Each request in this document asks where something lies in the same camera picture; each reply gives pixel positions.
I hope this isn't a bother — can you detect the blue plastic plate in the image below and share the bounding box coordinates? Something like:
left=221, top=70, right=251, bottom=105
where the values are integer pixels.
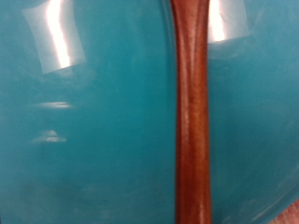
left=0, top=0, right=299, bottom=224

